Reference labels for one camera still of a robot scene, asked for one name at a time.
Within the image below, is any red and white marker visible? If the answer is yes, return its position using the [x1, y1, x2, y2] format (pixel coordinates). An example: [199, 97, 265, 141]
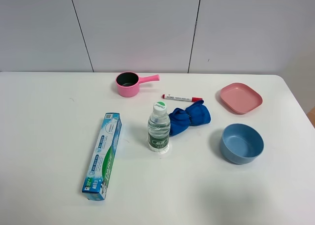
[161, 94, 203, 102]

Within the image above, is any clear water bottle green label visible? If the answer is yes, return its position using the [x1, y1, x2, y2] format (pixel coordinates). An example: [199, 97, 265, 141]
[148, 101, 171, 152]

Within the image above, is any blue cloth bundle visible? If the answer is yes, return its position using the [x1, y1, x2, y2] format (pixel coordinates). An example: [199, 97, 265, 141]
[169, 100, 211, 136]

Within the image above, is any pink square plate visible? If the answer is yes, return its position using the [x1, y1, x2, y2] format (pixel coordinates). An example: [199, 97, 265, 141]
[220, 83, 263, 114]

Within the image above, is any blue bowl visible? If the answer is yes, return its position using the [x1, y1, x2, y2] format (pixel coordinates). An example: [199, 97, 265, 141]
[220, 124, 264, 165]

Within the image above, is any toothpaste box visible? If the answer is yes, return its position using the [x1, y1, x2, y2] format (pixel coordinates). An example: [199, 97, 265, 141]
[82, 113, 122, 201]

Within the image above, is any pink saucepan with handle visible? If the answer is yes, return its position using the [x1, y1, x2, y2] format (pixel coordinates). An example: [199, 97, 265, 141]
[116, 72, 160, 97]

